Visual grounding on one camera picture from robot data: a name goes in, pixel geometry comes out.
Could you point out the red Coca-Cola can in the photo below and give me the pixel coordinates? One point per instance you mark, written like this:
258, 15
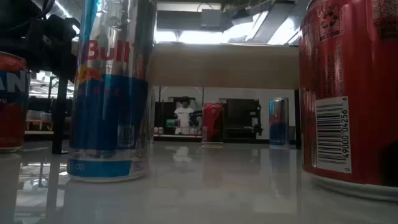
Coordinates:
367, 93
212, 124

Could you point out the blue silver Red Bull can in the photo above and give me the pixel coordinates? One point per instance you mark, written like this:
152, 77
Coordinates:
109, 109
279, 130

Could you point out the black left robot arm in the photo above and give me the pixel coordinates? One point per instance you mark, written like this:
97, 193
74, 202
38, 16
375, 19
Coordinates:
15, 28

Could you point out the black metal shelf leg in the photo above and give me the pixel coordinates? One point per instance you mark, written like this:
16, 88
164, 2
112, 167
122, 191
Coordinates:
297, 124
59, 124

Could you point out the wooden background table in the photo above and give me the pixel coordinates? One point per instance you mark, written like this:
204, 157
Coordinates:
34, 124

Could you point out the red can with blue band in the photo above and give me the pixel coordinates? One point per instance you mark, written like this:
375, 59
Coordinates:
12, 124

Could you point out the dark background cabinet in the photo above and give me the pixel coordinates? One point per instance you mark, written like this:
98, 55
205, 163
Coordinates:
163, 115

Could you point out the green bottle pack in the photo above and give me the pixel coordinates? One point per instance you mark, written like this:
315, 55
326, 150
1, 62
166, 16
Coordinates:
170, 123

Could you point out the person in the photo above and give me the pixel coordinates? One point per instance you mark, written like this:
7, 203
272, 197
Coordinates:
184, 116

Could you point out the black background cabinet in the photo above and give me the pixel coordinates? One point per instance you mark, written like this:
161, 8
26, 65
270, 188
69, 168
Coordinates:
242, 115

